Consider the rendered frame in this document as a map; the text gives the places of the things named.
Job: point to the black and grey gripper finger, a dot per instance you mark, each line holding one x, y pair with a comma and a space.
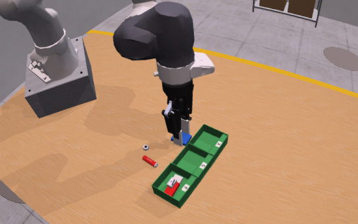
173, 121
185, 118

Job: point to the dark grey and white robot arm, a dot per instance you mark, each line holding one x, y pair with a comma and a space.
154, 30

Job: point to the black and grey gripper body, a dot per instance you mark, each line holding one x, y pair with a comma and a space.
173, 92

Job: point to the red aa battery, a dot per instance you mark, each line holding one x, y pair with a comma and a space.
151, 162

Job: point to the green three-compartment bin rack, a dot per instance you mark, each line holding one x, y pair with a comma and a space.
192, 164

